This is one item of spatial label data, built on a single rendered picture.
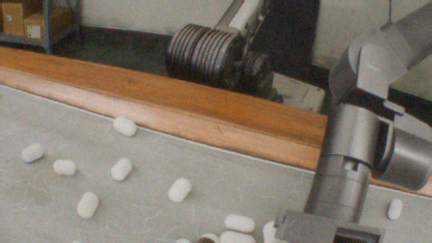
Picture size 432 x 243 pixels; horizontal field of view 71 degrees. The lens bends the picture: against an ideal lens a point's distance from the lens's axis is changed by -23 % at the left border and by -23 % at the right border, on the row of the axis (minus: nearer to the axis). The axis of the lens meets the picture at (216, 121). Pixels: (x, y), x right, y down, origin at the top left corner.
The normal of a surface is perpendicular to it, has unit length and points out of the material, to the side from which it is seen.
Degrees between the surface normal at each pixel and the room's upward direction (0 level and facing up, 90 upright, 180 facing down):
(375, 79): 41
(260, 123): 0
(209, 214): 0
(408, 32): 33
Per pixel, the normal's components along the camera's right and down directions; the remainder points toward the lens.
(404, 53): 0.07, -0.22
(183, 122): -0.15, -0.23
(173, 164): 0.09, -0.83
